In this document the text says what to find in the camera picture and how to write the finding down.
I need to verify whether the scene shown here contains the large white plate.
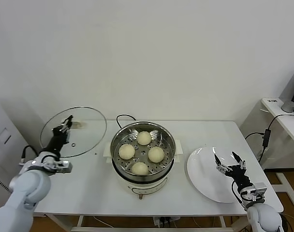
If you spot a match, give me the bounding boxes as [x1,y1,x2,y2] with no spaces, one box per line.
[186,145,250,203]

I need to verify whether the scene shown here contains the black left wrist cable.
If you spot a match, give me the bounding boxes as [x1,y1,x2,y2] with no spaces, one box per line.
[20,145,41,167]

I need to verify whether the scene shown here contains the grey laptop computer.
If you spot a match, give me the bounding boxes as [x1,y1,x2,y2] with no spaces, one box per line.
[279,70,294,108]

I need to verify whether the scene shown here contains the cream electric cooker base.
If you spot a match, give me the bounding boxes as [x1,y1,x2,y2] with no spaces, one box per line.
[103,141,184,200]

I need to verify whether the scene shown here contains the black floor cable bundle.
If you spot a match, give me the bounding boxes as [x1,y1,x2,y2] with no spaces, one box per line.
[277,212,293,232]

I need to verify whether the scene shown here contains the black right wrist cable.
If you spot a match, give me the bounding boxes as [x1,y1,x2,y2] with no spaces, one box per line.
[231,180,249,213]

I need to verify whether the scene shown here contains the small grey cylinder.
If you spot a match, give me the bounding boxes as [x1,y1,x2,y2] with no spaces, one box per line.
[281,101,294,113]

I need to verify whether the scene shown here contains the perforated steel steamer basket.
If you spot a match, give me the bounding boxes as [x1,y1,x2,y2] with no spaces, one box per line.
[109,122,176,182]

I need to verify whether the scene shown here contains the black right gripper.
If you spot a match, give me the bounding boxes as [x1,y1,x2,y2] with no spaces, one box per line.
[213,151,255,194]

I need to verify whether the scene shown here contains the thin white floor cable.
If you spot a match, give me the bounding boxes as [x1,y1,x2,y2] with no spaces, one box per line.
[92,216,114,228]

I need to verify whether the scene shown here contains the round glass pot lid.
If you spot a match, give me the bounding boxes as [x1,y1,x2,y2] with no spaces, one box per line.
[40,106,108,159]

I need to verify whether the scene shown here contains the black power adapter with cable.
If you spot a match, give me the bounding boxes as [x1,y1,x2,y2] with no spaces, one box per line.
[245,113,294,165]

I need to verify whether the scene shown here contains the white steamed baozi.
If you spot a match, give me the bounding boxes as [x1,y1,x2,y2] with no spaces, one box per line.
[118,144,135,160]
[147,146,165,163]
[136,130,152,146]
[131,161,149,176]

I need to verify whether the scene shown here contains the white power strip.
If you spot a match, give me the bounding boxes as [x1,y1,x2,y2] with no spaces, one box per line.
[153,216,180,228]

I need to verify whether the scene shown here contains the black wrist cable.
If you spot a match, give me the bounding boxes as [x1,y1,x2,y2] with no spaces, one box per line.
[20,145,41,167]
[231,180,249,213]

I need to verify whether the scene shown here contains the black cooker power cord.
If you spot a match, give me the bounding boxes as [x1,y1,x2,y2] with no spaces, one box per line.
[116,114,138,129]

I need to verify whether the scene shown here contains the grey metal cabinet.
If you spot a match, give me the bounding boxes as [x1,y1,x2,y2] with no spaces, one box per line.
[0,95,46,216]

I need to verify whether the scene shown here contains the white table frame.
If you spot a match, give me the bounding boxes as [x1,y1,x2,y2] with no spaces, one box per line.
[34,212,280,232]

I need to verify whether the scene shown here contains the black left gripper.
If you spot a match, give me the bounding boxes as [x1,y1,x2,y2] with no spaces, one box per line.
[42,115,74,157]

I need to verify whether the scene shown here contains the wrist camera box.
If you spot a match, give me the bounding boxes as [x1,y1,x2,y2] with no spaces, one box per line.
[50,159,73,174]
[248,182,267,203]

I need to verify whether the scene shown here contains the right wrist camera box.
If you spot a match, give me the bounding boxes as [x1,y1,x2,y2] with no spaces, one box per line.
[248,182,267,203]

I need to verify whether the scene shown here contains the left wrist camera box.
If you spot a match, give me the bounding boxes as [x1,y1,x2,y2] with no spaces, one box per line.
[50,159,73,174]

